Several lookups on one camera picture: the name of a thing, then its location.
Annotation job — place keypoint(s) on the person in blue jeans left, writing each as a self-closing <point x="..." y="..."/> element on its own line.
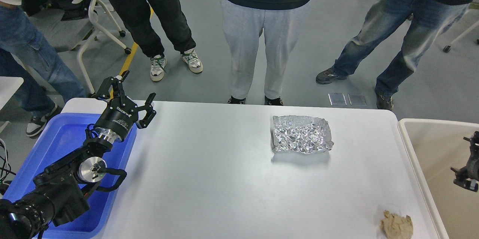
<point x="19" y="38"/>

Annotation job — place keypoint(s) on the crumpled aluminium foil tray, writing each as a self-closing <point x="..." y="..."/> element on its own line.
<point x="304" y="134"/>

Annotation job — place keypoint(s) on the left metal floor plate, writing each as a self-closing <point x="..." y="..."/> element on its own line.
<point x="337" y="99"/>

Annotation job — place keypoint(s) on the beige plastic bin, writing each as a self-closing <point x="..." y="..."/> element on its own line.
<point x="434" y="147"/>

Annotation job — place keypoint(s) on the person in grey sweatpants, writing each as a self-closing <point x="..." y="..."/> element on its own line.
<point x="244" y="21"/>

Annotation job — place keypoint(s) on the white chair on right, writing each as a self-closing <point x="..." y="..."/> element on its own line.
<point x="472" y="7"/>

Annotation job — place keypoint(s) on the crumpled brown paper ball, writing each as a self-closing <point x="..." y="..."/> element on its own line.
<point x="396" y="227"/>

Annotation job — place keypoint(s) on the person in black trousers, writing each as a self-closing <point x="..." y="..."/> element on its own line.
<point x="135" y="15"/>

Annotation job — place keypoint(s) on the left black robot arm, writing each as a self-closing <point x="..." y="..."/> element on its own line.
<point x="62" y="190"/>

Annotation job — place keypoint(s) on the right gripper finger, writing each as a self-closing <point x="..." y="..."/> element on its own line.
<point x="473" y="145"/>
<point x="467" y="177"/>

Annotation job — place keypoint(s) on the grey white office chair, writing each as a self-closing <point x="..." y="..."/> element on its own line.
<point x="66" y="35"/>

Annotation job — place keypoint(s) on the white side table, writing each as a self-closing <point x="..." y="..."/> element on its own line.
<point x="8" y="87"/>

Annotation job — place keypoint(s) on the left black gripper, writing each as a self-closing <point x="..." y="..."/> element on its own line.
<point x="118" y="118"/>

